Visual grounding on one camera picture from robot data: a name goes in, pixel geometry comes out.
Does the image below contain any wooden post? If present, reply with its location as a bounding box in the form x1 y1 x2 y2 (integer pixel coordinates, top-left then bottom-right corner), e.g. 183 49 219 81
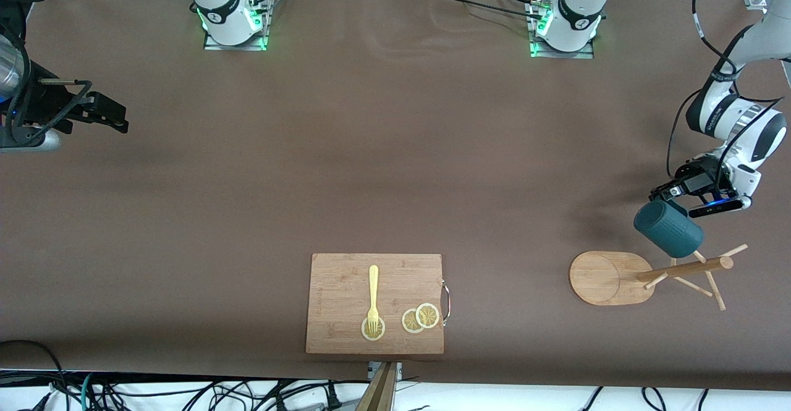
355 362 397 411

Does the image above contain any black base power cable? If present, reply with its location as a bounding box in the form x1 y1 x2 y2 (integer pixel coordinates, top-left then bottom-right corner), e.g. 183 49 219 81
426 0 548 22

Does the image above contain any wooden cup rack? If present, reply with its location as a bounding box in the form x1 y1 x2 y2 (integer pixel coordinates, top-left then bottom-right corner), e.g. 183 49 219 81
569 232 748 311

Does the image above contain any thick black looped cable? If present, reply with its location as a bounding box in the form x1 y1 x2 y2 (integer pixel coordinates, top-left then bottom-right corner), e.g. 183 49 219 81
0 339 70 411

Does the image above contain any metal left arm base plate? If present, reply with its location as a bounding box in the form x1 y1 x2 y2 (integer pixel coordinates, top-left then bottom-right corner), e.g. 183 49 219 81
530 41 595 59

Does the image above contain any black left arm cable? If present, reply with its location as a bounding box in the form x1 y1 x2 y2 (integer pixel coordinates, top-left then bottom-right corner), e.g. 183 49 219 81
666 0 785 180

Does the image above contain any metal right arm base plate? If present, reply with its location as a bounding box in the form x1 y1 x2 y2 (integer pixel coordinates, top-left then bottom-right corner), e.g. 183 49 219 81
203 28 270 52

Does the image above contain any brown table mat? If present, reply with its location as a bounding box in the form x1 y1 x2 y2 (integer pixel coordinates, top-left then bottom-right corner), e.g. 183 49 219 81
0 0 791 393

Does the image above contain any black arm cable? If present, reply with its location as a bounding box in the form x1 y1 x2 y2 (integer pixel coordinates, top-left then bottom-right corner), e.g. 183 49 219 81
6 22 93 140
666 0 785 180

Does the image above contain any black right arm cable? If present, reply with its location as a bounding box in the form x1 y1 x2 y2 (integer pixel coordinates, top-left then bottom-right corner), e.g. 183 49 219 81
6 22 93 140

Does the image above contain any dark teal mug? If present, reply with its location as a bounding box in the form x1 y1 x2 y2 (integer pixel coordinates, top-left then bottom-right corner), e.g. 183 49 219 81
633 199 704 260

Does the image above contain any wooden cutting board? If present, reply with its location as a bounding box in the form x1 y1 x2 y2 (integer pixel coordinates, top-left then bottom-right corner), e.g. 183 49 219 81
305 253 451 356

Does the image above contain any metal clamp bracket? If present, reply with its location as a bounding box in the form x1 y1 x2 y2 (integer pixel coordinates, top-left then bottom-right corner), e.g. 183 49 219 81
367 362 404 382

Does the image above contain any yellow plastic fork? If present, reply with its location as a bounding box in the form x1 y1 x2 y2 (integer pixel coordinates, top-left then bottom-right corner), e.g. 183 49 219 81
367 265 381 334

